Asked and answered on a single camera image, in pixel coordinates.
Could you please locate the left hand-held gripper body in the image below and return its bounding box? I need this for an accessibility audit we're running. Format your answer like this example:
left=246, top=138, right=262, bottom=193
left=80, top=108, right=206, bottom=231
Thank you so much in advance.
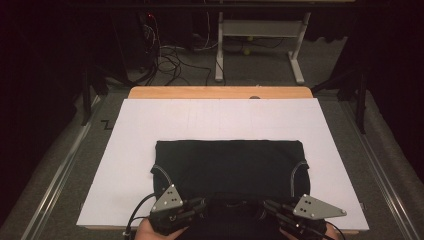
left=148, top=183, right=192, bottom=237

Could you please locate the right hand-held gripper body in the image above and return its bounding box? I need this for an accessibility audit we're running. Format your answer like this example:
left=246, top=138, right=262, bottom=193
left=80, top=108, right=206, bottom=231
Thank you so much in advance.
left=282, top=193, right=348, bottom=240

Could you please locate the navy knit vest white trim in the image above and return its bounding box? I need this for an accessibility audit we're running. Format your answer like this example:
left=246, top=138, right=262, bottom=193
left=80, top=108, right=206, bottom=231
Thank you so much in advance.
left=150, top=139, right=312, bottom=240

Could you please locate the person's right hand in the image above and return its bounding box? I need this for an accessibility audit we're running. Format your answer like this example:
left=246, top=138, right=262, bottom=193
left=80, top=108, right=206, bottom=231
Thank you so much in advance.
left=279, top=222, right=340, bottom=240

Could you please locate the person's left hand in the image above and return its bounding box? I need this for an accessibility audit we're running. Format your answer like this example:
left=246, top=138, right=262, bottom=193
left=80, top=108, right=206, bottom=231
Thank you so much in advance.
left=133, top=217, right=190, bottom=240

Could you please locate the white table cover sheet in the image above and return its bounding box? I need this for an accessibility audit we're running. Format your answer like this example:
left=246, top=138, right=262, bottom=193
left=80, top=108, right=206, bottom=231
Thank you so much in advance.
left=76, top=97, right=371, bottom=232

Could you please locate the wooden table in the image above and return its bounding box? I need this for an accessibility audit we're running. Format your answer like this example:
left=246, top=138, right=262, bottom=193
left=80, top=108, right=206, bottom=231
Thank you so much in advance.
left=81, top=86, right=361, bottom=236

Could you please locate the black stand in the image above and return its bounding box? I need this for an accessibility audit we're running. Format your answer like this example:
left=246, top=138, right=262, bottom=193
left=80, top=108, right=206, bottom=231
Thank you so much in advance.
left=311, top=66, right=370, bottom=135
left=80, top=61, right=134, bottom=127

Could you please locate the black equipment with red light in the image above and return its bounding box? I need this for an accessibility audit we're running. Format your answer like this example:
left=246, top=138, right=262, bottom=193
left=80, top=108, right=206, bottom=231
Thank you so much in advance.
left=138, top=12, right=162, bottom=74

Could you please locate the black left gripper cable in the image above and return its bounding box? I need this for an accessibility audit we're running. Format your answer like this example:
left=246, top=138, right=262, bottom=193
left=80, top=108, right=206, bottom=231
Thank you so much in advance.
left=123, top=192, right=158, bottom=240

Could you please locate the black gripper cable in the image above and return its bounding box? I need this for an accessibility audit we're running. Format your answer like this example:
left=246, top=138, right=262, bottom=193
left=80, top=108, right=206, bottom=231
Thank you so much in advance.
left=123, top=192, right=158, bottom=240
left=328, top=220, right=348, bottom=240

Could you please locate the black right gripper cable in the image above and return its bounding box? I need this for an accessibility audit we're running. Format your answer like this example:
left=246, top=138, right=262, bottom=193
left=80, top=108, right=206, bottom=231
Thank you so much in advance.
left=328, top=220, right=348, bottom=240

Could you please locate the metal floor rail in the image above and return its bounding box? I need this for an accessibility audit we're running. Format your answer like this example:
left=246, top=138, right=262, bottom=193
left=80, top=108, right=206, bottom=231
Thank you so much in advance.
left=19, top=95, right=102, bottom=240
left=338, top=99, right=424, bottom=240

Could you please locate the black floor cables bundle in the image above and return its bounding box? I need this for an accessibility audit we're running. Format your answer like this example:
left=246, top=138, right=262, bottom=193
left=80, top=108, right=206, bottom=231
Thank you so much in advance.
left=146, top=19, right=214, bottom=87

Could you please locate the thin white cable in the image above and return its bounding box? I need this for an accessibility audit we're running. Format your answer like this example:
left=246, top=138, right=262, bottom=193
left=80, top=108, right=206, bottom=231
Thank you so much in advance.
left=203, top=11, right=212, bottom=49

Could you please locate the white metal table frame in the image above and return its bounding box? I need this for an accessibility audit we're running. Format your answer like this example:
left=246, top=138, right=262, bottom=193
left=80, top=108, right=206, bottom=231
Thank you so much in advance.
left=214, top=12, right=312, bottom=85

